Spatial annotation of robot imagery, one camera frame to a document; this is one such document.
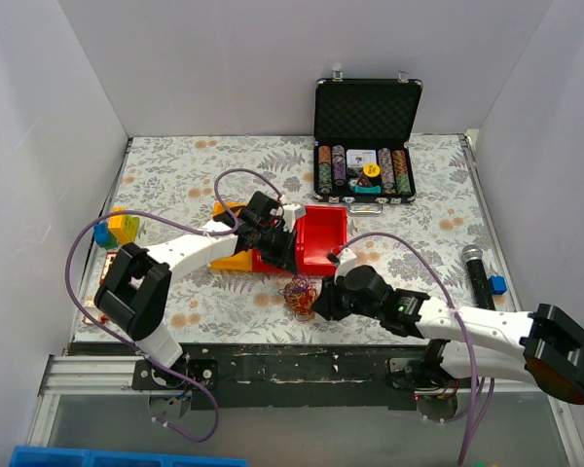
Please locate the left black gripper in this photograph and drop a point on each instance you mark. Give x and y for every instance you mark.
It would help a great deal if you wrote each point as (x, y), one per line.
(282, 250)

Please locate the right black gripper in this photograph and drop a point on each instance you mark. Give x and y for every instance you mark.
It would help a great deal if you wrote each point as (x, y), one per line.
(327, 301)

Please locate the red double plastic bin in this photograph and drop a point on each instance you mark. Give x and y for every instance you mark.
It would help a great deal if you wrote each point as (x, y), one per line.
(322, 229)

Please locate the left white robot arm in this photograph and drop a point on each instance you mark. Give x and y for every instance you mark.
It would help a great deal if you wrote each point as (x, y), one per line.
(134, 291)

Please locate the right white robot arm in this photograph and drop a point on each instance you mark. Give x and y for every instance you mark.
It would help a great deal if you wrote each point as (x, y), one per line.
(544, 347)

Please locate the floral table mat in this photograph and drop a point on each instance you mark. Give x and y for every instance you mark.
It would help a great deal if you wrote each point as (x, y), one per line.
(415, 246)

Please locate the black microphone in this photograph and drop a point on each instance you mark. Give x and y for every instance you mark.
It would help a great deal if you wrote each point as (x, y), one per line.
(472, 257)

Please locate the yellow dealer button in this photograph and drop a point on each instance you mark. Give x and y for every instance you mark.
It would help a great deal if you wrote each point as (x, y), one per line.
(371, 170)

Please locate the small blue block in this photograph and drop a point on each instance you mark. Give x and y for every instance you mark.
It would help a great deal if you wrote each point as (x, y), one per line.
(498, 285)

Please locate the black poker chip case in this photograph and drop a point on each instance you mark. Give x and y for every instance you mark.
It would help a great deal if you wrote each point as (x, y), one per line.
(358, 121)

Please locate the yellow green toy bricks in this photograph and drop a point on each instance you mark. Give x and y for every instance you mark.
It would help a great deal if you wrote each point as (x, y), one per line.
(123, 226)

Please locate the red white grid toy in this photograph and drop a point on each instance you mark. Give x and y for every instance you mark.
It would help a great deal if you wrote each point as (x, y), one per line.
(108, 262)

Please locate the blue toy brick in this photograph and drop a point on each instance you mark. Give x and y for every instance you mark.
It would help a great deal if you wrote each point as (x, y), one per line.
(103, 236)

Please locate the small red white toy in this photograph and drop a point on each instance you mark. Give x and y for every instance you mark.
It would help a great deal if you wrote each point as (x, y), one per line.
(94, 314)

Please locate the blue tray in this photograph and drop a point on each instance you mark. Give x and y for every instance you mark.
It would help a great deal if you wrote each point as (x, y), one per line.
(25, 456)

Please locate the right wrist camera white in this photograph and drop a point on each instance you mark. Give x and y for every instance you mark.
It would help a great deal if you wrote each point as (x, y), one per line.
(342, 257)

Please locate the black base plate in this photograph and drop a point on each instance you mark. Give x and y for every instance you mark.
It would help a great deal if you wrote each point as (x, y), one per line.
(286, 376)

